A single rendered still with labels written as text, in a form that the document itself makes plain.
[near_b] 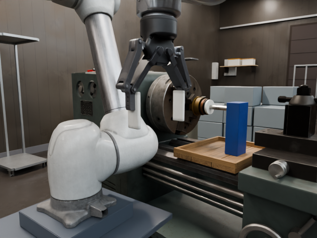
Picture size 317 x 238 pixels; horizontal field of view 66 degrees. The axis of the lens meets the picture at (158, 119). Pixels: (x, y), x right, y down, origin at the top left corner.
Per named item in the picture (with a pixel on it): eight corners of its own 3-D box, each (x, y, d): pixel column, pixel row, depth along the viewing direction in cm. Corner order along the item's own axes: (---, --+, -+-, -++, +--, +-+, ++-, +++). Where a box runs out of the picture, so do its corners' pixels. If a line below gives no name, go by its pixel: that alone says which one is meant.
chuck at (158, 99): (148, 134, 121) (152, 70, 119) (187, 131, 143) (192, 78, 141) (160, 137, 115) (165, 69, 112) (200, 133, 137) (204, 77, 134)
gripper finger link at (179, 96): (172, 90, 56) (174, 90, 57) (172, 120, 57) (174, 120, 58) (183, 90, 54) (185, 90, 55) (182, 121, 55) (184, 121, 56)
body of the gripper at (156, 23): (159, 24, 54) (159, 67, 55) (129, 17, 48) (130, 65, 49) (186, 19, 49) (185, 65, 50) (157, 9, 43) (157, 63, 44)
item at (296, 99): (285, 104, 79) (285, 95, 78) (293, 103, 84) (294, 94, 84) (313, 106, 73) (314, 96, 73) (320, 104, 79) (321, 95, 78)
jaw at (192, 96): (175, 103, 124) (164, 85, 117) (180, 97, 126) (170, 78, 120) (192, 105, 116) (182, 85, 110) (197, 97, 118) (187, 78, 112)
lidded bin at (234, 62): (242, 65, 942) (243, 59, 938) (239, 65, 910) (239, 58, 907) (230, 66, 969) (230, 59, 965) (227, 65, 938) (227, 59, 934)
